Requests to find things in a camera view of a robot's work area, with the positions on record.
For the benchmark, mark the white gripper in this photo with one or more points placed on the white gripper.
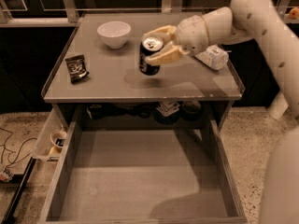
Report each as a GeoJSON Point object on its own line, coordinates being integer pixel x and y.
{"type": "Point", "coordinates": [192, 34]}

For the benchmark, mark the blue pepsi can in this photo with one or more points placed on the blue pepsi can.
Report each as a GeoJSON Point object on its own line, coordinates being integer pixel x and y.
{"type": "Point", "coordinates": [150, 44]}

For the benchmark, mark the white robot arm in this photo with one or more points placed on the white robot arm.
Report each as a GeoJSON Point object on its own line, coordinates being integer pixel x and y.
{"type": "Point", "coordinates": [257, 20]}

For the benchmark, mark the grey cabinet with counter top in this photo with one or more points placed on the grey cabinet with counter top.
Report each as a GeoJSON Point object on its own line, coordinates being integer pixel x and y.
{"type": "Point", "coordinates": [114, 76]}

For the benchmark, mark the open grey top drawer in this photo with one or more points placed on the open grey top drawer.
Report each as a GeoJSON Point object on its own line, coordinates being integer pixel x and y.
{"type": "Point", "coordinates": [117, 176]}

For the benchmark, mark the clear plastic water bottle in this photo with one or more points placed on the clear plastic water bottle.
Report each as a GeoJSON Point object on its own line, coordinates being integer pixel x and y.
{"type": "Point", "coordinates": [214, 57]}

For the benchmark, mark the white ceramic bowl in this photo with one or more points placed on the white ceramic bowl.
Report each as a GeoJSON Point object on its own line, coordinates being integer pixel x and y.
{"type": "Point", "coordinates": [114, 34]}

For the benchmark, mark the patterned packet on shelf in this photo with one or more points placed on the patterned packet on shelf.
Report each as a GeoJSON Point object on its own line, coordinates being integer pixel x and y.
{"type": "Point", "coordinates": [168, 109]}

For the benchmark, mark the black round container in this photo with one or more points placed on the black round container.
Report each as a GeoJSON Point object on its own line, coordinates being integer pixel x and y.
{"type": "Point", "coordinates": [191, 110]}

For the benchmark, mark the black snack packet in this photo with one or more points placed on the black snack packet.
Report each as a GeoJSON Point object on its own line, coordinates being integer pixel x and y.
{"type": "Point", "coordinates": [76, 68]}

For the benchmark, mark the dark object on shelf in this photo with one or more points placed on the dark object on shelf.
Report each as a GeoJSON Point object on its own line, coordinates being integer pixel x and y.
{"type": "Point", "coordinates": [96, 111]}

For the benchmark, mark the orange fruit on ledge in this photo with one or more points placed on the orange fruit on ledge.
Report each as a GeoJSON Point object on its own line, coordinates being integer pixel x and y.
{"type": "Point", "coordinates": [294, 13]}

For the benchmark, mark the white paper cup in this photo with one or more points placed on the white paper cup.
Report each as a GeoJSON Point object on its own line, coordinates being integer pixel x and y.
{"type": "Point", "coordinates": [58, 137]}

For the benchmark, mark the clear plastic side bin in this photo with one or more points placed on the clear plastic side bin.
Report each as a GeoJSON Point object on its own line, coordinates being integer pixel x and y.
{"type": "Point", "coordinates": [44, 150]}

